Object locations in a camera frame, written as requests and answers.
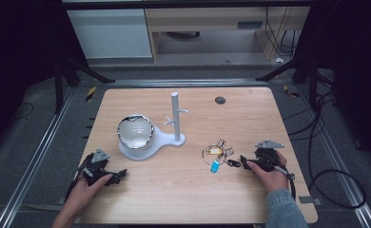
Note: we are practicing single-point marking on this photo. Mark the silver rimmed white bowl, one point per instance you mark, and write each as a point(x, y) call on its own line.
point(135, 131)

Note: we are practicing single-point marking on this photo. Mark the key bunch with blue tag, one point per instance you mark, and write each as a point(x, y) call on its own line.
point(218, 154)

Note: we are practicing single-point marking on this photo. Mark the aluminium floor rail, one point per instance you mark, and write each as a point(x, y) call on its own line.
point(186, 83)
point(31, 158)
point(339, 158)

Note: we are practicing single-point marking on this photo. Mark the person's right hand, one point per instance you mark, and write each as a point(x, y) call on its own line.
point(273, 180)

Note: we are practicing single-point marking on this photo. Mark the white peg stand with base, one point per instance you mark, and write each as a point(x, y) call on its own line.
point(175, 126)

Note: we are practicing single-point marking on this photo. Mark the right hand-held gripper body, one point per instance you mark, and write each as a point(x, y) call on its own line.
point(266, 155)

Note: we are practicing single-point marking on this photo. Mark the small white floor object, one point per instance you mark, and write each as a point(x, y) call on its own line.
point(279, 60)

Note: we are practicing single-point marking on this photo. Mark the white cabinet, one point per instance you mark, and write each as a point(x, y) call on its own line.
point(110, 33)

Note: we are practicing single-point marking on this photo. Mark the grey table grommet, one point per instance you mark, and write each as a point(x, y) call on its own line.
point(220, 100)

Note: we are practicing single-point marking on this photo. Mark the black metal stand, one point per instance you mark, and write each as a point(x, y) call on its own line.
point(59, 85)
point(310, 79)

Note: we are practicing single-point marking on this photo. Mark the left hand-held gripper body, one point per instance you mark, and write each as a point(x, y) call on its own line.
point(95, 166)

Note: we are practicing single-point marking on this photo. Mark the person's left hand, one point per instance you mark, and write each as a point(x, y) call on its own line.
point(84, 193)

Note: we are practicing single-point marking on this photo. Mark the yellow black tape strip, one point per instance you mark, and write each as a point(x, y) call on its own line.
point(90, 94)
point(290, 91)

